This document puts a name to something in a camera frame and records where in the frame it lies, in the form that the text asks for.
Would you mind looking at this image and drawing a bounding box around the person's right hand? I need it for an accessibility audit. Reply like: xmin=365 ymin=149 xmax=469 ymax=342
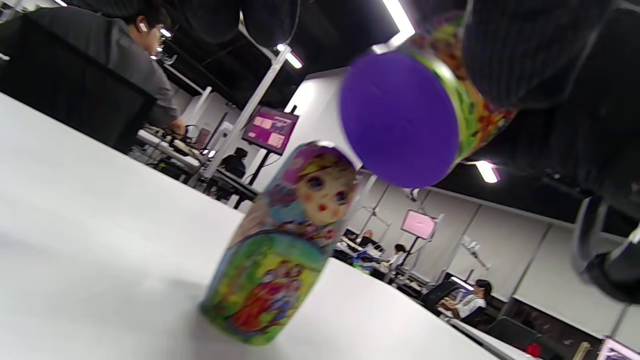
xmin=475 ymin=10 xmax=640 ymax=221

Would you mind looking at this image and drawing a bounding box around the person's left hand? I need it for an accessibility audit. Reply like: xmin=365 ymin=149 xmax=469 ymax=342
xmin=165 ymin=0 xmax=618 ymax=110

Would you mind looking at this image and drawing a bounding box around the largest pink-purple Russian doll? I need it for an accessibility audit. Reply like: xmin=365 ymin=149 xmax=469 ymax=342
xmin=340 ymin=12 xmax=518 ymax=190

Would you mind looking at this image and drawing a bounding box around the light blue Russian doll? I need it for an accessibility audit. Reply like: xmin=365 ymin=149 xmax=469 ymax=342
xmin=200 ymin=141 xmax=360 ymax=347

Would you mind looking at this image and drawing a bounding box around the black right hand controller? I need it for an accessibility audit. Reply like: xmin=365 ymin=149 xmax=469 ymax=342
xmin=571 ymin=195 xmax=640 ymax=304

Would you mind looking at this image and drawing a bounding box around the pink-screen monitor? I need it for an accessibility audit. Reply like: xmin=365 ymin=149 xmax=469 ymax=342
xmin=401 ymin=210 xmax=439 ymax=241

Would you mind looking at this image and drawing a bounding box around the dark monitor on stand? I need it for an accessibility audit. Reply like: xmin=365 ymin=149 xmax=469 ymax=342
xmin=242 ymin=105 xmax=301 ymax=187

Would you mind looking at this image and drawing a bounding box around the white background desk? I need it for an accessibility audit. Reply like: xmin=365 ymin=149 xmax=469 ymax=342
xmin=135 ymin=128 xmax=202 ymax=170

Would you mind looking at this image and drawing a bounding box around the black mesh office chair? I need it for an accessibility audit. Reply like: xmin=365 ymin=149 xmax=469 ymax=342
xmin=0 ymin=20 xmax=157 ymax=154

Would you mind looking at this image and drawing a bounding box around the white frame post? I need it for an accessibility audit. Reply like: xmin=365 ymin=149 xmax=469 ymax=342
xmin=200 ymin=45 xmax=292 ymax=181

